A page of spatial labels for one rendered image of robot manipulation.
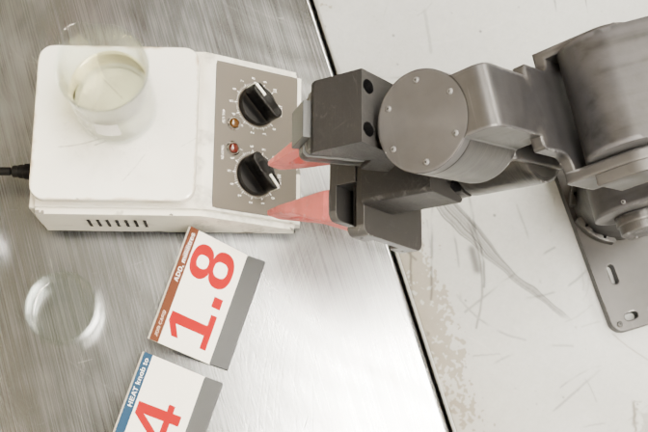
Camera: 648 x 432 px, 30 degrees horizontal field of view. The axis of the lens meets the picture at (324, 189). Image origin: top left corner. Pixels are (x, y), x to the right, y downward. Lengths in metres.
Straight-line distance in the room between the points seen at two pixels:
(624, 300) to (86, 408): 0.42
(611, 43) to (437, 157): 0.12
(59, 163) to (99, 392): 0.18
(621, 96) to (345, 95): 0.15
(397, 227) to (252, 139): 0.20
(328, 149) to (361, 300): 0.29
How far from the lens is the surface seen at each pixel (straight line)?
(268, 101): 0.91
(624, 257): 0.97
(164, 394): 0.91
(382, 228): 0.74
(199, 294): 0.91
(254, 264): 0.94
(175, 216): 0.89
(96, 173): 0.88
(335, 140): 0.66
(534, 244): 0.97
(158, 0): 1.02
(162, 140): 0.88
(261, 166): 0.89
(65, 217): 0.91
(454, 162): 0.63
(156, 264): 0.95
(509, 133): 0.64
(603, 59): 0.67
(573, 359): 0.96
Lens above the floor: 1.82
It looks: 74 degrees down
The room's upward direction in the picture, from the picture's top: 8 degrees clockwise
